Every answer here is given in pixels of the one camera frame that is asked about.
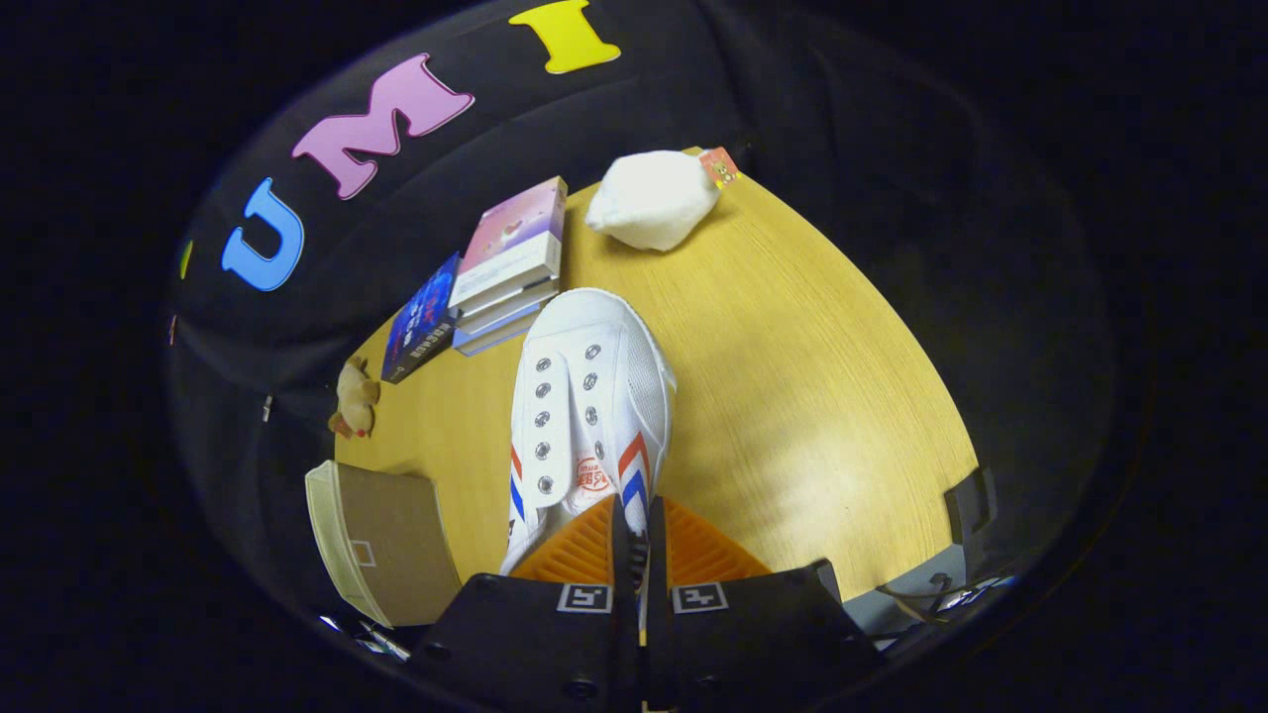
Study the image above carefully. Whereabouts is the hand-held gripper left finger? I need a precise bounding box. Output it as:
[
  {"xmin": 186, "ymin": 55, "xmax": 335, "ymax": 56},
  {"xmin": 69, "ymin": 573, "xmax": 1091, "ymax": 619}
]
[{"xmin": 408, "ymin": 495, "xmax": 643, "ymax": 712}]

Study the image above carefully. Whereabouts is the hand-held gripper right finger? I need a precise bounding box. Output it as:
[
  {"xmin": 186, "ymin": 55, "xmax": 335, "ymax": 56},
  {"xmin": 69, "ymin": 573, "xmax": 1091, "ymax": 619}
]
[{"xmin": 644, "ymin": 495, "xmax": 888, "ymax": 712}]

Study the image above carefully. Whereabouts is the white canvas shoe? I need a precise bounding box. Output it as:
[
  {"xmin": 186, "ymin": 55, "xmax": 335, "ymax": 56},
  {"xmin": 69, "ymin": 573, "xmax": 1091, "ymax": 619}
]
[{"xmin": 498, "ymin": 287, "xmax": 679, "ymax": 580}]

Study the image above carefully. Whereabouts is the brown fabric storage box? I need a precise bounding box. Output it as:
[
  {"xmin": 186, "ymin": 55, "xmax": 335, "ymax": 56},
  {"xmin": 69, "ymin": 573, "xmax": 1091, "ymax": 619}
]
[{"xmin": 304, "ymin": 459, "xmax": 464, "ymax": 629}]

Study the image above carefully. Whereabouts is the light blue cover book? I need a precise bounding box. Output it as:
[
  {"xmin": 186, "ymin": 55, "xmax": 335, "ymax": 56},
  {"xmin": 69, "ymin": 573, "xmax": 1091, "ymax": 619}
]
[{"xmin": 452, "ymin": 302, "xmax": 541, "ymax": 357}]

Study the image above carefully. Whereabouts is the dark blue book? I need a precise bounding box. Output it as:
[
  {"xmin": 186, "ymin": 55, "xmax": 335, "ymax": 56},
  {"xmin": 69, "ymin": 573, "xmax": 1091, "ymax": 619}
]
[{"xmin": 381, "ymin": 253, "xmax": 462, "ymax": 385}]

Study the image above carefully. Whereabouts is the tan plush dog toy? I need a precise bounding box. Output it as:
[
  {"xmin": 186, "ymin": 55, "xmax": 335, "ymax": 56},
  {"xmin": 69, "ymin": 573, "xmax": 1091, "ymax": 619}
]
[{"xmin": 328, "ymin": 356, "xmax": 381, "ymax": 440}]

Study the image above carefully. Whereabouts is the pink cover book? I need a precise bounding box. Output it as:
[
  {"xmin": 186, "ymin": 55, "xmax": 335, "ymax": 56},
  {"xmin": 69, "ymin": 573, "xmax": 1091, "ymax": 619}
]
[{"xmin": 448, "ymin": 176, "xmax": 570, "ymax": 316}]

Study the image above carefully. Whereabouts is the white plush toy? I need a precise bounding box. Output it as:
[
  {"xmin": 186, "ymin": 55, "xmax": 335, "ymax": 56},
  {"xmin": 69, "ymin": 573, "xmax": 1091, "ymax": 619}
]
[{"xmin": 584, "ymin": 147, "xmax": 742, "ymax": 253}]

